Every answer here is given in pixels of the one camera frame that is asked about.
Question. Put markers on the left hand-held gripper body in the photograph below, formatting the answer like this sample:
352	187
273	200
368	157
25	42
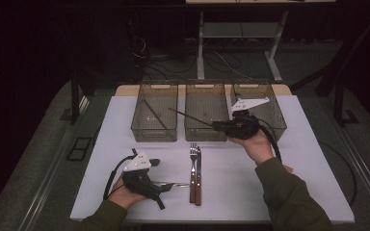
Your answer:
138	181

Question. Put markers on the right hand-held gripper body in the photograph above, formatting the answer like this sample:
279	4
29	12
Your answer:
242	126

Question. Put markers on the metal spoon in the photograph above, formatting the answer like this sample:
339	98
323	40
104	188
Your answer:
179	184

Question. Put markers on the smoky clear plastic bin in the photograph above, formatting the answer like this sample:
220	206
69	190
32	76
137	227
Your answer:
253	89
155	134
205	96

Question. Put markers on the brown wooden chopstick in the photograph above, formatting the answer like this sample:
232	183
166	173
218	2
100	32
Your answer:
155	114
189	116

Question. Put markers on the person's left hand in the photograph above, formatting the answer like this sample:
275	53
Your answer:
124	197

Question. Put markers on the person's right hand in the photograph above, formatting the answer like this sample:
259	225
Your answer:
257	147

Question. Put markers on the white table cover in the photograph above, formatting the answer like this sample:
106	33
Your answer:
231	199

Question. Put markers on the black stand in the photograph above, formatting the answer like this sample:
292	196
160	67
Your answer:
339	106
74	102

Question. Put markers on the black floor outlet frame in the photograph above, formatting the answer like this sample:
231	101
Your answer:
77	155

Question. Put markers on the white metal desk frame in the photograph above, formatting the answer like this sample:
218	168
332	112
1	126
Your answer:
237	30

